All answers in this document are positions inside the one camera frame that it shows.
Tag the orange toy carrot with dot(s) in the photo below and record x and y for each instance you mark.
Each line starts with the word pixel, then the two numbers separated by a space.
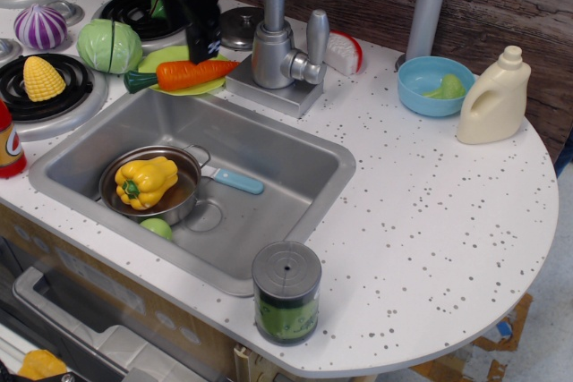
pixel 177 75

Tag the light green plate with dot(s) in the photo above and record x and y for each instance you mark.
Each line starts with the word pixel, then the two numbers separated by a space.
pixel 177 53

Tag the red toy chili pepper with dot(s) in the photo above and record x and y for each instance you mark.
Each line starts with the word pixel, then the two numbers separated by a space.
pixel 157 10

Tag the silver pot lid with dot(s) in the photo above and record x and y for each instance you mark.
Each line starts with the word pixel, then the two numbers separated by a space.
pixel 238 27

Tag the back right stove burner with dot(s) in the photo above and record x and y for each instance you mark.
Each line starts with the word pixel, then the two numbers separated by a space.
pixel 136 13

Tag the green toy cabbage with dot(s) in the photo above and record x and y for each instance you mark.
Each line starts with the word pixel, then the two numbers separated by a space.
pixel 109 46

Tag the silver faucet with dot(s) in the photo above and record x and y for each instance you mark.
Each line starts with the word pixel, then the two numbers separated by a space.
pixel 278 75

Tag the silver stove knob middle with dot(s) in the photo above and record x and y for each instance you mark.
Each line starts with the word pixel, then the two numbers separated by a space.
pixel 72 13

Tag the silver stove knob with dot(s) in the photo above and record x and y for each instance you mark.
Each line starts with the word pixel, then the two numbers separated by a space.
pixel 72 13
pixel 9 50

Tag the front left stove burner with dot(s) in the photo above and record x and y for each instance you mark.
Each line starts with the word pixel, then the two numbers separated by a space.
pixel 84 95

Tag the purple toy onion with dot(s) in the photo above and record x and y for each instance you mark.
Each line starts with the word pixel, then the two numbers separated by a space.
pixel 40 27

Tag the white red cheese wedge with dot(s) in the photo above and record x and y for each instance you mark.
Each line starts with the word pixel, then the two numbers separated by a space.
pixel 343 53

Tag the silver sink basin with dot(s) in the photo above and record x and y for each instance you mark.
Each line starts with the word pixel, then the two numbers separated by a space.
pixel 302 176

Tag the yellow toy corn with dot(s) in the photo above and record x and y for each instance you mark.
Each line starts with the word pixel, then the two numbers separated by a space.
pixel 41 79

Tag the yellow toy bell pepper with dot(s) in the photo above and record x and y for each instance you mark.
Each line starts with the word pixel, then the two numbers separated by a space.
pixel 141 184

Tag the small metal pot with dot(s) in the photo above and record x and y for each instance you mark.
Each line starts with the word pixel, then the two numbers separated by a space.
pixel 176 204

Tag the silver stove knob left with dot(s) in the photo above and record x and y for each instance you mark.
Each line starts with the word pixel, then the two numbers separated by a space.
pixel 9 50

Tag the green toy ball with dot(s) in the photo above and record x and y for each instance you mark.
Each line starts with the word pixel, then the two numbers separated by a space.
pixel 158 227

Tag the red ketchup bottle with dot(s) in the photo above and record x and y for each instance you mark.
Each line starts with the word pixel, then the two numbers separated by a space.
pixel 13 160

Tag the light blue bowl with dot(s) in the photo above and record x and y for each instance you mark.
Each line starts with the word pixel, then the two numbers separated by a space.
pixel 425 73

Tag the grey vertical pole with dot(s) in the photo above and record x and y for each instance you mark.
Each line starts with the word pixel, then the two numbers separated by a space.
pixel 423 30

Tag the grey green can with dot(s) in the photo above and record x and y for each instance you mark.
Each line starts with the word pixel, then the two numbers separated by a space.
pixel 286 282

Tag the light green toy vegetable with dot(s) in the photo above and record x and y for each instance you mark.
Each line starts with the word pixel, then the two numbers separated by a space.
pixel 451 87

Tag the cream detergent bottle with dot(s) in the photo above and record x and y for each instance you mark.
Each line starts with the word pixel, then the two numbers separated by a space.
pixel 495 105

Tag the yellow object bottom left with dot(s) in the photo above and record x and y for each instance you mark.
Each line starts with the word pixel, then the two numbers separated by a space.
pixel 40 364

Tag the blue handled spatula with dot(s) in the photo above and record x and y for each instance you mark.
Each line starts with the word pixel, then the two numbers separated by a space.
pixel 233 179

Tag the silver oven door handle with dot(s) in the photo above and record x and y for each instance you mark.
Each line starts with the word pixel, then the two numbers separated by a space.
pixel 72 320

